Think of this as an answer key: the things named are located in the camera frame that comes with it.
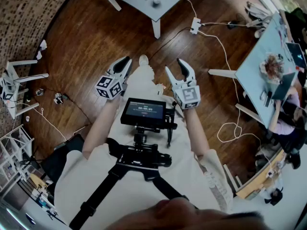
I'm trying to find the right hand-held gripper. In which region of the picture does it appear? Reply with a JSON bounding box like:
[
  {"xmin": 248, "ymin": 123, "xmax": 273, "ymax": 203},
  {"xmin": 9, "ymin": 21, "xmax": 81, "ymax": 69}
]
[{"xmin": 165, "ymin": 58, "xmax": 201, "ymax": 110}]

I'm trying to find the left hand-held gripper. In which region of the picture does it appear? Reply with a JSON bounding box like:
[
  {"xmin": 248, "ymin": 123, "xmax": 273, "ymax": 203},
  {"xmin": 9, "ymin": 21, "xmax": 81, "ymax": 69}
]
[{"xmin": 95, "ymin": 56, "xmax": 133, "ymax": 101}]

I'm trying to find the person's left forearm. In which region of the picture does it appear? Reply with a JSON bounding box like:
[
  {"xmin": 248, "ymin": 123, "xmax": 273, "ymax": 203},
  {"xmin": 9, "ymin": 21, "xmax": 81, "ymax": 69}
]
[{"xmin": 83, "ymin": 97, "xmax": 120, "ymax": 160}]

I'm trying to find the person's right forearm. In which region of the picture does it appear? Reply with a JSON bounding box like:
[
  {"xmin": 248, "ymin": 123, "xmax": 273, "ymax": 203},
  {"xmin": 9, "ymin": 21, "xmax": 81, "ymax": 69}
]
[{"xmin": 183, "ymin": 108, "xmax": 211, "ymax": 157}]

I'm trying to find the person's left white shoe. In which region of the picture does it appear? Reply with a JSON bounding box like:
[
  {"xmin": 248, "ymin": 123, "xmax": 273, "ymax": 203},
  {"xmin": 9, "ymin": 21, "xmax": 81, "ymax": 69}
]
[{"xmin": 139, "ymin": 54, "xmax": 150, "ymax": 67}]

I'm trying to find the person's white shoe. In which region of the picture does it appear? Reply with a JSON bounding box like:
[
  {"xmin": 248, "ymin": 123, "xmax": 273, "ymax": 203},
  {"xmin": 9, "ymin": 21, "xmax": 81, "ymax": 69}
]
[
  {"xmin": 155, "ymin": 83, "xmax": 166, "ymax": 96},
  {"xmin": 139, "ymin": 54, "xmax": 150, "ymax": 67}
]

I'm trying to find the person's right white shoe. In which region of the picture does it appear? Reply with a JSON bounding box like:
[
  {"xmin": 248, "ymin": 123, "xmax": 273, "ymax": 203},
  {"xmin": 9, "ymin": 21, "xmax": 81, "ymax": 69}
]
[{"xmin": 155, "ymin": 83, "xmax": 166, "ymax": 96}]

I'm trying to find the black chest-mounted monitor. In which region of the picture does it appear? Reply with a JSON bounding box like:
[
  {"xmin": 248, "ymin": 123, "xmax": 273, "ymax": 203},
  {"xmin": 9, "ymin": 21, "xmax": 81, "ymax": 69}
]
[{"xmin": 120, "ymin": 97, "xmax": 168, "ymax": 127}]

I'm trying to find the white power strip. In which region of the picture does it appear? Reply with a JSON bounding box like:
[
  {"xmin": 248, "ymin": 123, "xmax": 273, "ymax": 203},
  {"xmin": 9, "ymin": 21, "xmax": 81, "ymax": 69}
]
[{"xmin": 189, "ymin": 17, "xmax": 201, "ymax": 35}]

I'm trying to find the light blue table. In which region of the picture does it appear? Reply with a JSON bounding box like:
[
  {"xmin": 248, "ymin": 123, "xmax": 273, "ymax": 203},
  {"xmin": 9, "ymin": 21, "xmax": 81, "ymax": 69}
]
[{"xmin": 207, "ymin": 11, "xmax": 300, "ymax": 129}]

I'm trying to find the black chest harness rig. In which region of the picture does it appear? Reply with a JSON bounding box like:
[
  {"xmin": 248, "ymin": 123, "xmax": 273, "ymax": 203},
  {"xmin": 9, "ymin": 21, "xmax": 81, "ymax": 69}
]
[{"xmin": 69, "ymin": 108, "xmax": 192, "ymax": 230}]

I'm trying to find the brown dried bouquet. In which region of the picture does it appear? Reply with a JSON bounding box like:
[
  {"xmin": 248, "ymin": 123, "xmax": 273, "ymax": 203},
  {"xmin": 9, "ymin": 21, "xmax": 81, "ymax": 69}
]
[{"xmin": 259, "ymin": 53, "xmax": 285, "ymax": 84}]

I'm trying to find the black chair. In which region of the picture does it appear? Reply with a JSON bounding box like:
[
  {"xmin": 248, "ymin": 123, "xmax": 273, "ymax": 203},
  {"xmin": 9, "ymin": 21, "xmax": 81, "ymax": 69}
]
[{"xmin": 40, "ymin": 133, "xmax": 85, "ymax": 191}]

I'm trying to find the white chair base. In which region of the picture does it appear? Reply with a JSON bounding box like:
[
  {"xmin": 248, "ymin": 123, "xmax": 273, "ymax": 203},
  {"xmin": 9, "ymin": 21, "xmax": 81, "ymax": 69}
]
[{"xmin": 244, "ymin": 0, "xmax": 273, "ymax": 38}]

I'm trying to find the dark open laptop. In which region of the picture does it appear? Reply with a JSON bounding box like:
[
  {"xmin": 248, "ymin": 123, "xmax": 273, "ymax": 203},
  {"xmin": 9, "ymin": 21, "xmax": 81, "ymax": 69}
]
[{"xmin": 271, "ymin": 72, "xmax": 297, "ymax": 101}]

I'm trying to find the white stool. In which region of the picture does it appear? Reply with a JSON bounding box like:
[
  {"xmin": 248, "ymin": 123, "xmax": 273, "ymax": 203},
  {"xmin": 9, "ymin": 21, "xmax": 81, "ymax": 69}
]
[{"xmin": 6, "ymin": 59, "xmax": 50, "ymax": 120}]

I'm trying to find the laptop with lit screen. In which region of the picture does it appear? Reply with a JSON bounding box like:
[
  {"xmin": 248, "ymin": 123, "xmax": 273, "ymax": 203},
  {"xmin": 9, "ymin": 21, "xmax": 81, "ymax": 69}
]
[{"xmin": 286, "ymin": 42, "xmax": 307, "ymax": 69}]

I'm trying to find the idle white gripper device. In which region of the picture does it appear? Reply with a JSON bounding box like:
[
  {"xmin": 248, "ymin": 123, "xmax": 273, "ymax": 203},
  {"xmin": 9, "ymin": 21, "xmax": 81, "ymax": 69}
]
[{"xmin": 0, "ymin": 77, "xmax": 15, "ymax": 101}]

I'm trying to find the person's white clothing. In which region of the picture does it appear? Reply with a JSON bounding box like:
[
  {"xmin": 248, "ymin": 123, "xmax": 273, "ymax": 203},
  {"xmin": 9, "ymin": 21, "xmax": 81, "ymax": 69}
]
[{"xmin": 54, "ymin": 65, "xmax": 233, "ymax": 230}]

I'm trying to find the wooden desk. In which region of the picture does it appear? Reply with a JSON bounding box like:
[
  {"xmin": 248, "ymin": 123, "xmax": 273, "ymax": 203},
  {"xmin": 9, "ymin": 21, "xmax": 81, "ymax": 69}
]
[{"xmin": 236, "ymin": 149, "xmax": 287, "ymax": 200}]

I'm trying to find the person's face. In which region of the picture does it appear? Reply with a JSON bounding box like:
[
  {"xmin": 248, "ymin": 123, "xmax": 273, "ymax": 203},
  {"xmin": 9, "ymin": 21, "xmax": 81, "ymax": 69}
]
[{"xmin": 103, "ymin": 199, "xmax": 264, "ymax": 230}]

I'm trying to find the black power cable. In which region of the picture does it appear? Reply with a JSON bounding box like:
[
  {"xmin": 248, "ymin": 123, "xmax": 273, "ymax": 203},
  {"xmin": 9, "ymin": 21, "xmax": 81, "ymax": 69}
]
[{"xmin": 150, "ymin": 27, "xmax": 192, "ymax": 60}]

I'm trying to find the long looping white cable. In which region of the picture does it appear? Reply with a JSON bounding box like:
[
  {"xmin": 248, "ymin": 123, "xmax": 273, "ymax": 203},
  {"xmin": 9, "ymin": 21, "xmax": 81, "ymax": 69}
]
[{"xmin": 198, "ymin": 30, "xmax": 273, "ymax": 177}]

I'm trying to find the thin black cable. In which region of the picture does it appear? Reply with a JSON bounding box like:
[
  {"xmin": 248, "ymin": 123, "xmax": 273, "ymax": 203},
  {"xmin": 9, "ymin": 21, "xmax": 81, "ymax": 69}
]
[{"xmin": 43, "ymin": 87, "xmax": 92, "ymax": 124}]

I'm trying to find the short white cable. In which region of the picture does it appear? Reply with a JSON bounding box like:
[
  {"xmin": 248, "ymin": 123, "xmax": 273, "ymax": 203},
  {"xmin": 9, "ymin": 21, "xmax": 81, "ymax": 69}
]
[{"xmin": 182, "ymin": 0, "xmax": 198, "ymax": 19}]

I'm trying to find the straight white cable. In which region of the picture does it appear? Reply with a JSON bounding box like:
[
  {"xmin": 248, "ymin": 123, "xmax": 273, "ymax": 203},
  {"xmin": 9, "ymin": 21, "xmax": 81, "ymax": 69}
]
[{"xmin": 201, "ymin": 22, "xmax": 267, "ymax": 28}]

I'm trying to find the thin white cord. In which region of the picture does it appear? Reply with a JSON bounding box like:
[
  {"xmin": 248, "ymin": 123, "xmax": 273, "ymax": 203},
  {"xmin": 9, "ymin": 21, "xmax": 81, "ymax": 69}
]
[{"xmin": 18, "ymin": 103, "xmax": 68, "ymax": 141}]

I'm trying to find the white wire shelf rack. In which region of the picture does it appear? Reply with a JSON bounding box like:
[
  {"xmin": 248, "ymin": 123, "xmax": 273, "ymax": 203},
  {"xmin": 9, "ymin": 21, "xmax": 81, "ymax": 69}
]
[{"xmin": 0, "ymin": 125, "xmax": 35, "ymax": 198}]

